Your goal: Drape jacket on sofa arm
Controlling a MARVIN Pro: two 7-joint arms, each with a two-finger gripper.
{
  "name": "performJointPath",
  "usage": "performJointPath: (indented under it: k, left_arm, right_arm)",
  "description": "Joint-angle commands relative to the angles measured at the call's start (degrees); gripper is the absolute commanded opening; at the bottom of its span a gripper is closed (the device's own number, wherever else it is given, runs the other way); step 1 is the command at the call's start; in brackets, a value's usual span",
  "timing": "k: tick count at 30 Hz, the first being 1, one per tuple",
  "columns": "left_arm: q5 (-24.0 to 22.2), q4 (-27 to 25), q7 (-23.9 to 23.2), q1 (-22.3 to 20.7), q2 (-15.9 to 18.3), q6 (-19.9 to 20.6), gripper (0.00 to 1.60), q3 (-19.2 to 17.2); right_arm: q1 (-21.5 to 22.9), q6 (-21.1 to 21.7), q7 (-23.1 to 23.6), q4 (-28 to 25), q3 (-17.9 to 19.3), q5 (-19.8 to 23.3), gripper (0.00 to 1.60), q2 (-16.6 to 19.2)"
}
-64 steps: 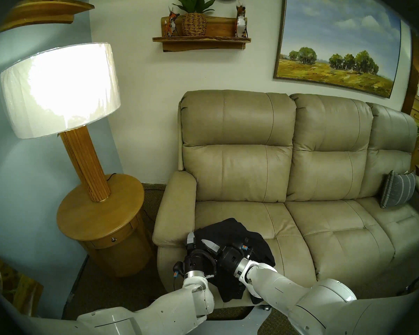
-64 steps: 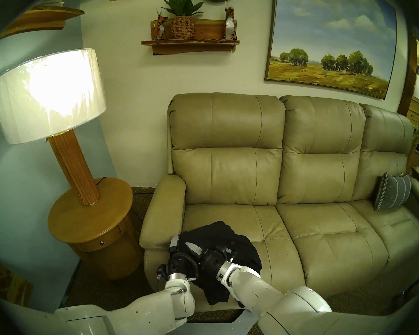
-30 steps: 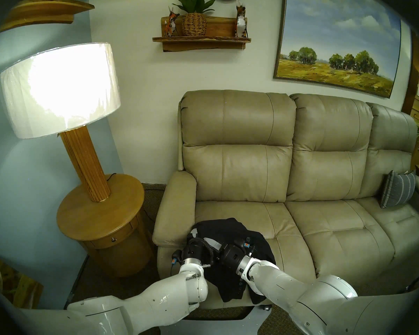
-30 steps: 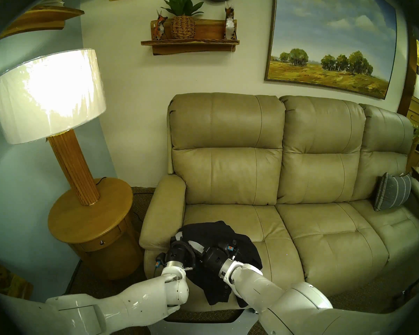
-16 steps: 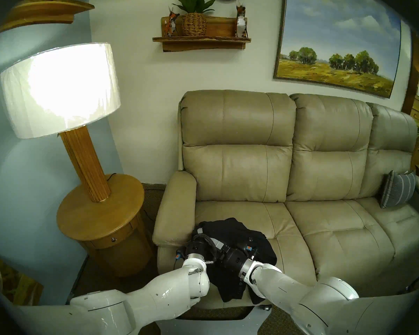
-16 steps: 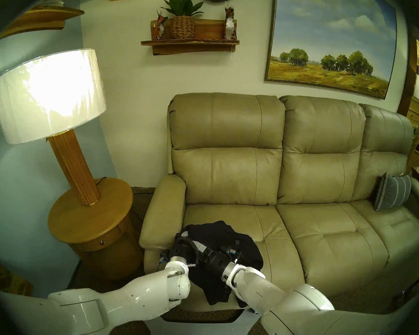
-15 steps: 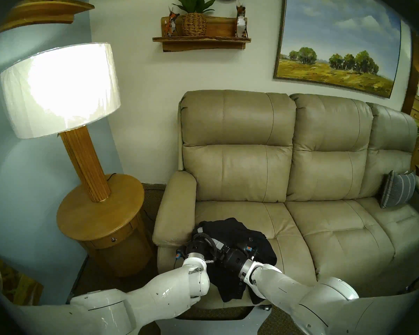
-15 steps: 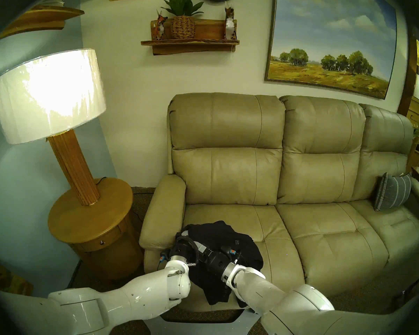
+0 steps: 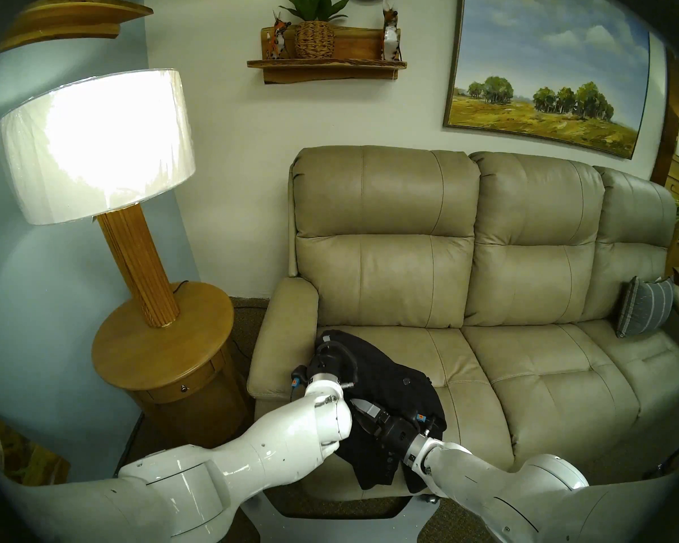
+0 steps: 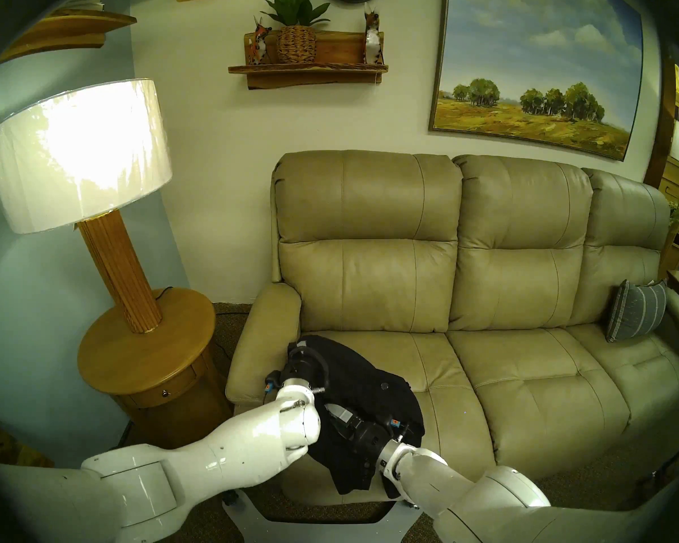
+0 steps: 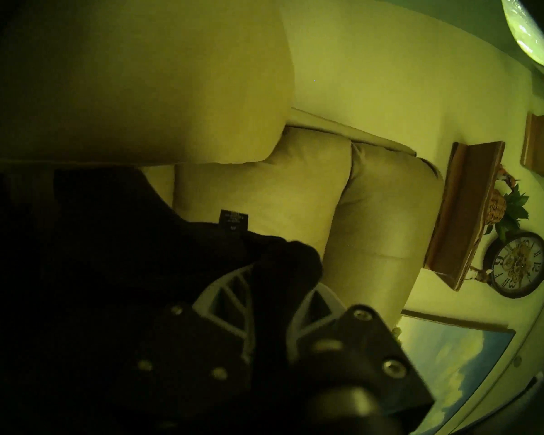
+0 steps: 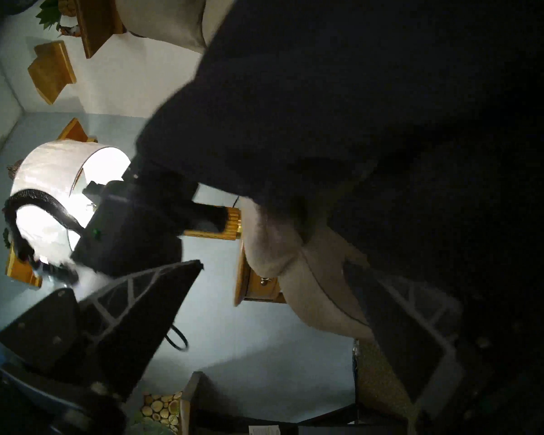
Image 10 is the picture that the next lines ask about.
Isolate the round wooden side table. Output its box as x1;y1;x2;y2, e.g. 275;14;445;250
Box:
78;288;233;452

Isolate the wooden lamp with white shade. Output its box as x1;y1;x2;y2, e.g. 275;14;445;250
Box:
0;78;173;334

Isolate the wooden corner shelf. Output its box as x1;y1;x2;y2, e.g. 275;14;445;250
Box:
0;9;137;66

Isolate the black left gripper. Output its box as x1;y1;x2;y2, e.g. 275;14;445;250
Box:
280;344;329;387

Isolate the wooden bookcase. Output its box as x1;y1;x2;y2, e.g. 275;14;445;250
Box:
645;61;679;277

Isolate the framed landscape painting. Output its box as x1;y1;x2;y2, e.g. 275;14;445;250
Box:
428;0;644;162

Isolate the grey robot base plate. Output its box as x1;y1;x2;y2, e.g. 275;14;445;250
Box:
224;488;425;543

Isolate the wooden wall shelf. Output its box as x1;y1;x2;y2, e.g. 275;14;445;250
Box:
228;31;389;90

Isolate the orange fox figurine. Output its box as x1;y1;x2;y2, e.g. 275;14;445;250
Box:
248;16;272;66

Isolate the white and brown fox figurine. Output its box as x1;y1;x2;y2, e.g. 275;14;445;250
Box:
363;2;384;66

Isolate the grey striped throw pillow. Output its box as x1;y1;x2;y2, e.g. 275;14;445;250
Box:
605;280;668;343

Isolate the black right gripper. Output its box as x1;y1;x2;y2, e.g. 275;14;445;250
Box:
325;405;397;469

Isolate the green plant in woven basket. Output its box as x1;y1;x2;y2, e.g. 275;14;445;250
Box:
260;0;332;64

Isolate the beige leather sofa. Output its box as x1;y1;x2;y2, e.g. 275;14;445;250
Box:
225;150;679;506

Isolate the black jacket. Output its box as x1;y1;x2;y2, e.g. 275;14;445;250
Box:
287;335;425;496

